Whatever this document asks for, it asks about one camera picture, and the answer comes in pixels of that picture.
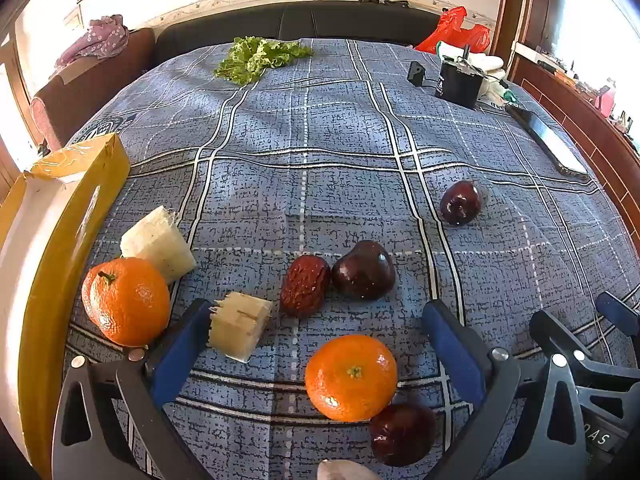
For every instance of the pink bottle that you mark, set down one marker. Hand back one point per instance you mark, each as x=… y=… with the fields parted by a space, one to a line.
x=606 y=97

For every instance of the purple floral cloth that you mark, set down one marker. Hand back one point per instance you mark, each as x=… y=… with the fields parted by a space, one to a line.
x=100 y=40

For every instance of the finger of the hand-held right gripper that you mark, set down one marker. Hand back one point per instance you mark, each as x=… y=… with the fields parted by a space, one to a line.
x=550 y=332
x=615 y=310

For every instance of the orange mandarin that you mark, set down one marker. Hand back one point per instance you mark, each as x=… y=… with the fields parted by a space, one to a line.
x=127 y=300
x=350 y=380

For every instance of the wooden cabinet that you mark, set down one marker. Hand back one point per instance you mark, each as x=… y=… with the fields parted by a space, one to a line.
x=575 y=110

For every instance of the red plastic bag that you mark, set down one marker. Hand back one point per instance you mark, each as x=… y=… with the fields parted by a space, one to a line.
x=450 y=32

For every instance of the small white sugarcane chunk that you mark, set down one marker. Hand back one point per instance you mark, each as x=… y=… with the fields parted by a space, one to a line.
x=240 y=322

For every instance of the dark red plum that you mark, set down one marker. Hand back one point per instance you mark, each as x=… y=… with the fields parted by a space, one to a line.
x=362 y=272
x=460 y=203

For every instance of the white cloth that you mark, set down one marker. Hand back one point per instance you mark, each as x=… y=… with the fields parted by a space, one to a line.
x=487 y=62

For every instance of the black box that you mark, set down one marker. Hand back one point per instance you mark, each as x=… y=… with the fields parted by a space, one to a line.
x=457 y=85

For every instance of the large white sugarcane chunk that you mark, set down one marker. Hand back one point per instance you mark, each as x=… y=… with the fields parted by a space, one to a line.
x=155 y=247

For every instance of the smartphone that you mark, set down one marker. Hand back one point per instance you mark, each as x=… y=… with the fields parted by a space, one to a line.
x=550 y=142

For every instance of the red jujube date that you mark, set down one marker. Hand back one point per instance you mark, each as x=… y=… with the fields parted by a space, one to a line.
x=305 y=285
x=405 y=437

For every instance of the yellow cardboard box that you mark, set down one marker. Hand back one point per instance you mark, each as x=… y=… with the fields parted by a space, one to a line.
x=75 y=210

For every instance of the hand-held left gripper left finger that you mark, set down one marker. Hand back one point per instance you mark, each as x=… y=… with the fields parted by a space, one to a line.
x=180 y=357

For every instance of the brown armchair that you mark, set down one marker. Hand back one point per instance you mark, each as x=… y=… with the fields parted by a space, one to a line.
x=100 y=90

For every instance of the green lettuce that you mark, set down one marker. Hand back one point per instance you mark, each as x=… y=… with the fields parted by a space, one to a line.
x=255 y=57

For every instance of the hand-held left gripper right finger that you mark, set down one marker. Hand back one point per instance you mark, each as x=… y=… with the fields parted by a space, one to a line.
x=450 y=345

